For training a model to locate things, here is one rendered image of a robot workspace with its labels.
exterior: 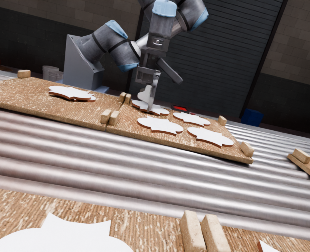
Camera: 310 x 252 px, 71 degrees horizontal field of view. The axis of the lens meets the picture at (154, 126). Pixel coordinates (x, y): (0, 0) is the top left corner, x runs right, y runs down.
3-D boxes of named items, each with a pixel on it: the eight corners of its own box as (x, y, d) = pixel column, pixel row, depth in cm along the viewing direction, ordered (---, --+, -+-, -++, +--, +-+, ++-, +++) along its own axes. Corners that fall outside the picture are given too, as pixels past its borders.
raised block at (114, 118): (112, 118, 64) (114, 110, 63) (118, 120, 64) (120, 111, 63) (107, 125, 58) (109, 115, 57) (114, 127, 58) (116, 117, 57)
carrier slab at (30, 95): (27, 79, 89) (27, 76, 88) (125, 102, 90) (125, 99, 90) (-53, 96, 56) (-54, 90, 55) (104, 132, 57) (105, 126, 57)
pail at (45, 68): (59, 88, 440) (61, 70, 428) (43, 87, 420) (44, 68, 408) (54, 84, 460) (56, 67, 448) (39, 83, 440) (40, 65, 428)
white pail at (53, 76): (43, 91, 393) (45, 71, 382) (49, 88, 421) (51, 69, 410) (61, 95, 399) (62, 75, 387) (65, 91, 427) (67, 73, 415)
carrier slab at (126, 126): (125, 102, 91) (126, 99, 90) (219, 124, 93) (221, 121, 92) (105, 132, 57) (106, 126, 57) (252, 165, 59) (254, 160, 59)
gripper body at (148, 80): (136, 81, 82) (142, 48, 78) (159, 86, 82) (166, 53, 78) (134, 84, 75) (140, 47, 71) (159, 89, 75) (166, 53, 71)
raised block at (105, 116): (104, 117, 63) (106, 108, 63) (110, 118, 64) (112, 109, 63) (98, 123, 58) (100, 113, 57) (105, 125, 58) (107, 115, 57)
